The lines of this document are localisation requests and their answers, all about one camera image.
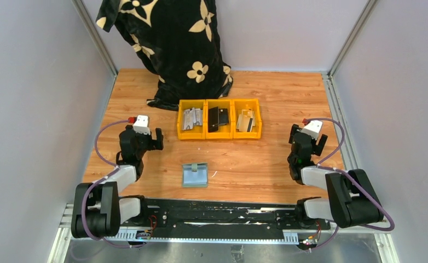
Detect green leather card holder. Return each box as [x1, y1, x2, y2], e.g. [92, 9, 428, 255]
[182, 163, 208, 188]

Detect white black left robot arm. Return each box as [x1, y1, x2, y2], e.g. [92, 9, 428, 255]
[71, 125, 164, 240]

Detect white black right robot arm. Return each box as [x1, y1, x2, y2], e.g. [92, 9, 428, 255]
[287, 121, 384, 229]

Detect silver grey cards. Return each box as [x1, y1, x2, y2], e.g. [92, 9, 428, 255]
[182, 107, 203, 131]

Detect black cards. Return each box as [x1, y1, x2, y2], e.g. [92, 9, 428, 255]
[207, 107, 229, 133]

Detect gold beige cards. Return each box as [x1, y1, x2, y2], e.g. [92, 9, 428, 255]
[236, 109, 256, 132]

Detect left yellow plastic bin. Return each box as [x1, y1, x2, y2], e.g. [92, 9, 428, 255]
[177, 100, 207, 140]

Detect right yellow plastic bin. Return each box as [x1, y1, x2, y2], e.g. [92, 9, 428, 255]
[232, 99, 262, 139]

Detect black floral blanket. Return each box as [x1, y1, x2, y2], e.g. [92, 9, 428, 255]
[96, 1, 233, 111]

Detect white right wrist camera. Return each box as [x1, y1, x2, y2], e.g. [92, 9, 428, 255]
[301, 119, 323, 140]

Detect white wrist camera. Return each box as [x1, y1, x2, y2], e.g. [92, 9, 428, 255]
[128, 115, 151, 135]
[301, 119, 323, 140]

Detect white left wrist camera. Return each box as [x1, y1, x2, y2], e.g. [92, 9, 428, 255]
[128, 115, 151, 135]

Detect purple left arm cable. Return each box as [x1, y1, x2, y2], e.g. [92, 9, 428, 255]
[81, 119, 153, 250]

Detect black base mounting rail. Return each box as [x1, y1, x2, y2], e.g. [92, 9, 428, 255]
[120, 198, 331, 244]

